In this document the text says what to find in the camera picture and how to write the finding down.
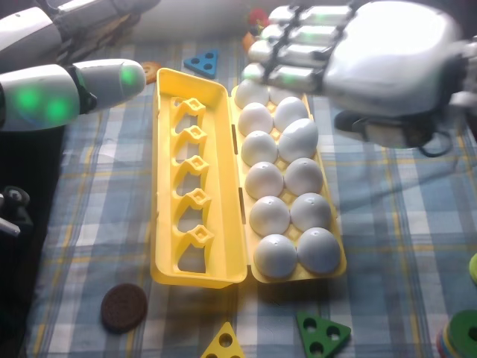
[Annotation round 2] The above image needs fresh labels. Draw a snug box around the green stacking ring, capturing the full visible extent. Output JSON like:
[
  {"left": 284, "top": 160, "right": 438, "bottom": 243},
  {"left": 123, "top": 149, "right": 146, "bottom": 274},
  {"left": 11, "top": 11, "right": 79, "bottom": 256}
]
[{"left": 446, "top": 309, "right": 477, "bottom": 358}]

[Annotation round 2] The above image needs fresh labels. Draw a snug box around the blue checked tablecloth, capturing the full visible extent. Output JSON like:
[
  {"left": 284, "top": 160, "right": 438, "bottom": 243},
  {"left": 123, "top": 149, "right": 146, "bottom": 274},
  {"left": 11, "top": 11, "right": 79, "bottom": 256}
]
[{"left": 25, "top": 40, "right": 477, "bottom": 358}]

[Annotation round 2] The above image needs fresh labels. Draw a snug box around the tan toy biscuit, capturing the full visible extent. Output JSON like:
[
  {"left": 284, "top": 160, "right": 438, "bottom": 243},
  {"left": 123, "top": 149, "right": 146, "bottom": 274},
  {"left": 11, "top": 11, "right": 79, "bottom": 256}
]
[{"left": 140, "top": 61, "right": 163, "bottom": 85}]

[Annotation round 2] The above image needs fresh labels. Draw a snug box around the yellow triangle block with holes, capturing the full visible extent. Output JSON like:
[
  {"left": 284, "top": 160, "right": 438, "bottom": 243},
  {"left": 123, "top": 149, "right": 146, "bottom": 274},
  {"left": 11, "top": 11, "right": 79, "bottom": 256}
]
[{"left": 200, "top": 321, "right": 246, "bottom": 358}]

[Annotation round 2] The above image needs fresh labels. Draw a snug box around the yellow stacking ring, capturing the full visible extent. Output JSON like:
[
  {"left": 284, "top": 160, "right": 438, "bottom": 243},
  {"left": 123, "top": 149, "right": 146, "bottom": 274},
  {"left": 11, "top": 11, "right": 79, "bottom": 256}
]
[{"left": 435, "top": 324, "right": 459, "bottom": 358}]

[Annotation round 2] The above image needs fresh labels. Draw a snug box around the toy cupcake with red berries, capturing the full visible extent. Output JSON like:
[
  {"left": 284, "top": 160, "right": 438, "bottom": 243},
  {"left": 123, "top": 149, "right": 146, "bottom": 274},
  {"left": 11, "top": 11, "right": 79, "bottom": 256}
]
[{"left": 241, "top": 7, "right": 272, "bottom": 52}]

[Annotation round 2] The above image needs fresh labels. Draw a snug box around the thin black cable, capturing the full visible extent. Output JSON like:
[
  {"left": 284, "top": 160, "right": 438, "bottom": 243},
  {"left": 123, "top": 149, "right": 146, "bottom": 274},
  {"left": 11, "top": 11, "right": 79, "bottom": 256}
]
[{"left": 417, "top": 128, "right": 452, "bottom": 157}]

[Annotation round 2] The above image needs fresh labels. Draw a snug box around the yellow egg carton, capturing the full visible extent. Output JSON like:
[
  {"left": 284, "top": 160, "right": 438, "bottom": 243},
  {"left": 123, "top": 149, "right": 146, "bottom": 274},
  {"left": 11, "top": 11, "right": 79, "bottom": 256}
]
[{"left": 151, "top": 66, "right": 347, "bottom": 290}]

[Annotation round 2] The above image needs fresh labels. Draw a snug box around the dark chocolate toy cookie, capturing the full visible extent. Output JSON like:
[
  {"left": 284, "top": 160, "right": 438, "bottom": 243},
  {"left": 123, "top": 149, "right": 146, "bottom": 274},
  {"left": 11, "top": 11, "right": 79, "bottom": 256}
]
[{"left": 100, "top": 283, "right": 148, "bottom": 333}]

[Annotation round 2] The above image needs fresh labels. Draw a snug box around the blue triangle block with holes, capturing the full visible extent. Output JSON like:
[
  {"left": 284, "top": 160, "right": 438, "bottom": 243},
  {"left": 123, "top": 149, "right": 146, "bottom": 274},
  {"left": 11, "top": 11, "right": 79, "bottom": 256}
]
[{"left": 183, "top": 48, "right": 220, "bottom": 79}]

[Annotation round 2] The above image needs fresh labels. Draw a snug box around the green triangle block with holes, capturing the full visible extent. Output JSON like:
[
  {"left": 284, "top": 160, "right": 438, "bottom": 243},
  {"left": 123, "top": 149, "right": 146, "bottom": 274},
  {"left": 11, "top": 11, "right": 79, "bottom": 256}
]
[{"left": 296, "top": 311, "right": 353, "bottom": 358}]

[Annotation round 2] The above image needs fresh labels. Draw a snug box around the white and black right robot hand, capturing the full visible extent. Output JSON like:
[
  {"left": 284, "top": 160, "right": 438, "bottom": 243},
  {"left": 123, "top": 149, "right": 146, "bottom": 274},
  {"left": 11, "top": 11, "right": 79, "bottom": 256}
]
[{"left": 241, "top": 0, "right": 467, "bottom": 150}]

